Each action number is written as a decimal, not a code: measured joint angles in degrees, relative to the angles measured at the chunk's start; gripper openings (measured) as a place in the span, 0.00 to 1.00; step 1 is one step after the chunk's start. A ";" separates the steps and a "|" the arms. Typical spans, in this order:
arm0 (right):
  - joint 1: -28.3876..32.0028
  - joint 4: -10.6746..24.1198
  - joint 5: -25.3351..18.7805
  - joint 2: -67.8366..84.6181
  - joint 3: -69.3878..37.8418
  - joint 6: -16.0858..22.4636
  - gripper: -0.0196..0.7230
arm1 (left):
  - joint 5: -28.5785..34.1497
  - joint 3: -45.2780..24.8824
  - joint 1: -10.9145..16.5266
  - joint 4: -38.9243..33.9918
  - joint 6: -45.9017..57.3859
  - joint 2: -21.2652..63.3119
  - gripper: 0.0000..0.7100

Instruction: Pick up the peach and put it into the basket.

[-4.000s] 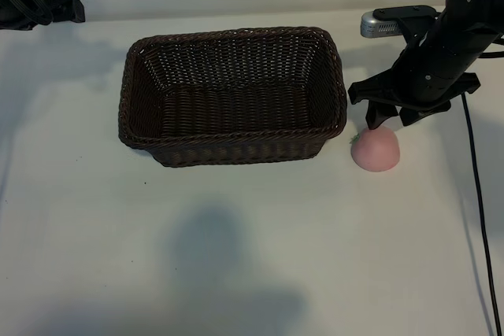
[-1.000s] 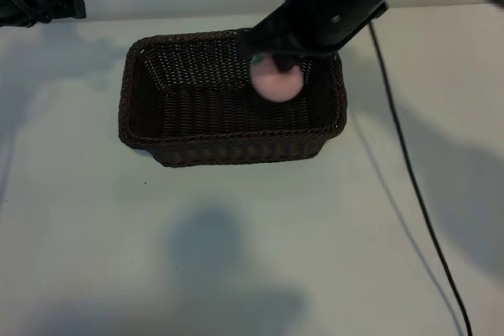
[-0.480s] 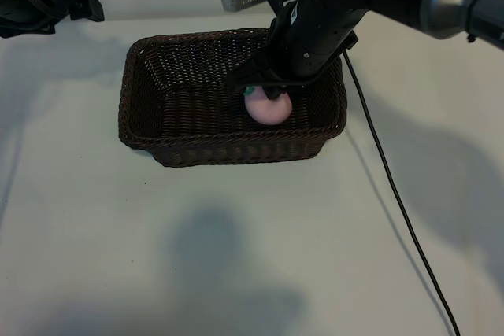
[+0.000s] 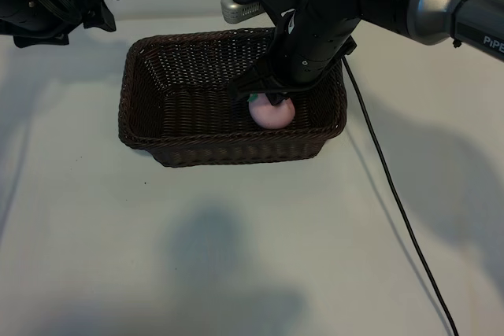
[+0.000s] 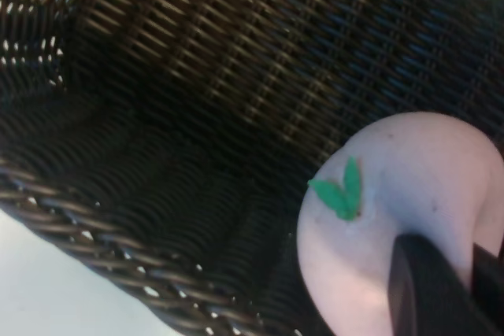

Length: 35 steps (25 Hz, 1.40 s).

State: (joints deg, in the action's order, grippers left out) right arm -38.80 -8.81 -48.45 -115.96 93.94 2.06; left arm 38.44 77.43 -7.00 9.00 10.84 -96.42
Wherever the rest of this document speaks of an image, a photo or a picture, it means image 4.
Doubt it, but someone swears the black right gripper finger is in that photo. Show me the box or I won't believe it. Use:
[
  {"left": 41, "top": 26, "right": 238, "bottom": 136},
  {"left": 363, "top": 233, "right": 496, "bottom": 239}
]
[{"left": 265, "top": 92, "right": 293, "bottom": 108}]

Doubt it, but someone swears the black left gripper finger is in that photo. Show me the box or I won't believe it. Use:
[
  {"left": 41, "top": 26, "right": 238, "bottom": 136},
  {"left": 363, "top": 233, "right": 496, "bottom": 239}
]
[
  {"left": 83, "top": 0, "right": 117, "bottom": 33},
  {"left": 13, "top": 33, "right": 70, "bottom": 49}
]

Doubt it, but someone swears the pink peach with green leaf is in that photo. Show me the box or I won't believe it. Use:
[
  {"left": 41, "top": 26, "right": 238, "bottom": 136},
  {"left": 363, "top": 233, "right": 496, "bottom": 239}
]
[{"left": 246, "top": 93, "right": 295, "bottom": 130}]

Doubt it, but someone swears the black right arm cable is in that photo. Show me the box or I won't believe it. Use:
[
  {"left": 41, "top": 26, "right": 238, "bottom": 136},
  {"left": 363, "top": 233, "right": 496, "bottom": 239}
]
[{"left": 341, "top": 56, "right": 461, "bottom": 336}]

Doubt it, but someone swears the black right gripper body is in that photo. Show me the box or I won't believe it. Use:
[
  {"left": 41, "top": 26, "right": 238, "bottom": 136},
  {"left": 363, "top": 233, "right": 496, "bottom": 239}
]
[{"left": 227, "top": 0, "right": 358, "bottom": 102}]

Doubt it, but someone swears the dark brown wicker basket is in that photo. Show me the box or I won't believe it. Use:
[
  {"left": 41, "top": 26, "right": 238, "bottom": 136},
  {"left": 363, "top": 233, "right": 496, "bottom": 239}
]
[{"left": 117, "top": 27, "right": 348, "bottom": 168}]

